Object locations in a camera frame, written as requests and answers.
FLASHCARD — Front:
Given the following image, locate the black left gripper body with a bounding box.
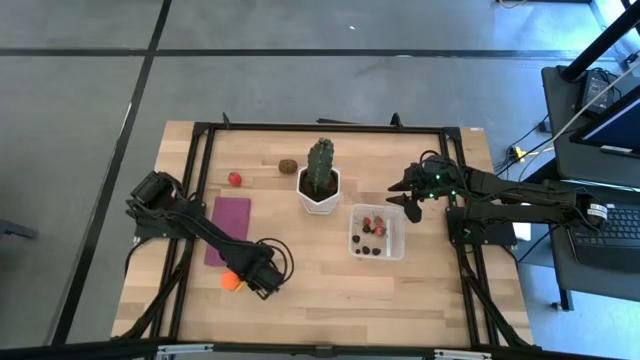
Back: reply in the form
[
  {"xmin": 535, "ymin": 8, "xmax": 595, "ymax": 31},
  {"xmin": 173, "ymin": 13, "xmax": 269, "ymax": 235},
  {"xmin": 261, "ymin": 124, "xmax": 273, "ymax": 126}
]
[{"xmin": 239, "ymin": 240, "xmax": 285, "ymax": 295}]

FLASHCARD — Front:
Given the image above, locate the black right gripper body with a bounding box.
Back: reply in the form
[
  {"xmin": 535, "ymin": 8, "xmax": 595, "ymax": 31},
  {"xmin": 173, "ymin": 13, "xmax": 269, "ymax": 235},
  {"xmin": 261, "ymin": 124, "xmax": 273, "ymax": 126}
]
[{"xmin": 405, "ymin": 155, "xmax": 459, "ymax": 199}]

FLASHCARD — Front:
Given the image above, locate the clear plastic tupperware container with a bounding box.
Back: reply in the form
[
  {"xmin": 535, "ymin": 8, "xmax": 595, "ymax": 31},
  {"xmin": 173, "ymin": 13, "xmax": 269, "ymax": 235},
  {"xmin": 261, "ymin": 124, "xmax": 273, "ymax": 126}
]
[{"xmin": 348, "ymin": 203, "xmax": 407, "ymax": 262}]

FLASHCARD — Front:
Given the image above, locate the purple cloth mat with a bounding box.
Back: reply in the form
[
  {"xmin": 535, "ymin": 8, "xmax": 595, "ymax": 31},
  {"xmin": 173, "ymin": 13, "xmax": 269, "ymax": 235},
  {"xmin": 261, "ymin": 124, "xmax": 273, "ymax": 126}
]
[{"xmin": 203, "ymin": 196, "xmax": 252, "ymax": 268}]

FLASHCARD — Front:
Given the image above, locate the white hexagonal plant pot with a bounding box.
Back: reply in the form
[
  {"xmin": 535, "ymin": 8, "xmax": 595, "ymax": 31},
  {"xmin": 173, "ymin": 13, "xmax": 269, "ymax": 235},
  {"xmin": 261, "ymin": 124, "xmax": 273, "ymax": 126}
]
[{"xmin": 296, "ymin": 166, "xmax": 343, "ymax": 216}]

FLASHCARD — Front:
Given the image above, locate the green cactus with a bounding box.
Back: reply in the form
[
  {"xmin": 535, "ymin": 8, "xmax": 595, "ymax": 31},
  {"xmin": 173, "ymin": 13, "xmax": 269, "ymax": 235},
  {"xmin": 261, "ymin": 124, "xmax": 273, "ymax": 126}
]
[{"xmin": 305, "ymin": 137, "xmax": 336, "ymax": 194}]

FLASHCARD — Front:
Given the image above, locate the dark grey desk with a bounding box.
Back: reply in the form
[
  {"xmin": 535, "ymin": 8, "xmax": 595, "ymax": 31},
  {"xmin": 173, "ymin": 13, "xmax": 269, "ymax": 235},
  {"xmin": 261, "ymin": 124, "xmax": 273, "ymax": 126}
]
[{"xmin": 541, "ymin": 64, "xmax": 640, "ymax": 304}]

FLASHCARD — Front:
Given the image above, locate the black power adapter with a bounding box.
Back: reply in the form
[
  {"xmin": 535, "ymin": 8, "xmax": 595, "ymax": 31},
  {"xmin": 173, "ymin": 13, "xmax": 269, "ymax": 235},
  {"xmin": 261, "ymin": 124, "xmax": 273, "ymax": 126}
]
[{"xmin": 579, "ymin": 69, "xmax": 615, "ymax": 115}]

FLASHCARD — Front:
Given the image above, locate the monitor with blue screen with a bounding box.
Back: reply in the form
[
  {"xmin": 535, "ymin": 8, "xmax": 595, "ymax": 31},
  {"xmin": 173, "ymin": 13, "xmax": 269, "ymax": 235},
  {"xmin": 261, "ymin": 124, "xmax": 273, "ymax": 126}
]
[{"xmin": 569, "ymin": 84, "xmax": 640, "ymax": 160}]

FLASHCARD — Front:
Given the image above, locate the black keyboard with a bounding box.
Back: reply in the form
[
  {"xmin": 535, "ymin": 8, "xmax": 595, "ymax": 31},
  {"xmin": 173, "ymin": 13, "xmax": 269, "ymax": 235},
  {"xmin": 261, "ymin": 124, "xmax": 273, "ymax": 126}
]
[{"xmin": 564, "ymin": 203, "xmax": 640, "ymax": 274}]

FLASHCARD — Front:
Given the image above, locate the black rig beam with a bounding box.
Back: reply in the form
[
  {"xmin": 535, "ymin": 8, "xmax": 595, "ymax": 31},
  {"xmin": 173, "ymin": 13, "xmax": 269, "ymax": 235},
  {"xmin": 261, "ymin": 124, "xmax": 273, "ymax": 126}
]
[{"xmin": 0, "ymin": 338, "xmax": 640, "ymax": 360}]

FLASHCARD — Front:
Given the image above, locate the black diagonal pole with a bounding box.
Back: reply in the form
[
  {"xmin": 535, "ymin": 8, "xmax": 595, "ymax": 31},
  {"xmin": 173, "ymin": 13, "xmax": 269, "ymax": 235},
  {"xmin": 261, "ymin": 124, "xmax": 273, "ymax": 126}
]
[{"xmin": 559, "ymin": 0, "xmax": 640, "ymax": 82}]

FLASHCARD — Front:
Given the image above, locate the grey floor object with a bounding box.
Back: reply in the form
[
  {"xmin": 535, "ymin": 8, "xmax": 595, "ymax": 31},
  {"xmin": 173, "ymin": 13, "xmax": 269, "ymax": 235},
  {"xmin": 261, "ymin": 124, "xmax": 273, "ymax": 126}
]
[{"xmin": 0, "ymin": 218, "xmax": 39, "ymax": 241}]

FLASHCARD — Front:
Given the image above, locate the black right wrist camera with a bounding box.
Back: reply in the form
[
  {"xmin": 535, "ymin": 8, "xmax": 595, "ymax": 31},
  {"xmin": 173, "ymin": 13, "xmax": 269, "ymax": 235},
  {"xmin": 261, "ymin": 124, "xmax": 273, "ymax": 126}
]
[{"xmin": 402, "ymin": 197, "xmax": 424, "ymax": 224}]

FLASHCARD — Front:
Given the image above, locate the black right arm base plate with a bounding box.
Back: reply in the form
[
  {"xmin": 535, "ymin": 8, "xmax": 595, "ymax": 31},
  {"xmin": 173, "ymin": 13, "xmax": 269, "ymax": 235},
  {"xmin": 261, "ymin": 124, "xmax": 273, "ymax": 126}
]
[{"xmin": 445, "ymin": 205, "xmax": 518, "ymax": 247}]

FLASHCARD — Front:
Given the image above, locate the black aluminium table frame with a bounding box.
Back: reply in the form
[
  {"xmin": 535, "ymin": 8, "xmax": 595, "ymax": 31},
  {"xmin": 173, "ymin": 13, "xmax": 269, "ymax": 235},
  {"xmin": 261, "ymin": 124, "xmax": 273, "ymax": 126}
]
[{"xmin": 112, "ymin": 112, "xmax": 539, "ymax": 351}]

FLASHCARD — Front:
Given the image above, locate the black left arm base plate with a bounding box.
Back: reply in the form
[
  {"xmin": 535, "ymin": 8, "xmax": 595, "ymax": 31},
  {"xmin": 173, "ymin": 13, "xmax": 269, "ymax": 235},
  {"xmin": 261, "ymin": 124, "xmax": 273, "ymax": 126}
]
[{"xmin": 133, "ymin": 199, "xmax": 205, "ymax": 240}]

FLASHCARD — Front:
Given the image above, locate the white cable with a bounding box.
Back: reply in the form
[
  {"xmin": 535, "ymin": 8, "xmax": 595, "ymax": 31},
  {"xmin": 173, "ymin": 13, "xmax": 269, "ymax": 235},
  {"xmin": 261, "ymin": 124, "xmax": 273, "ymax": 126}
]
[{"xmin": 547, "ymin": 59, "xmax": 640, "ymax": 144}]

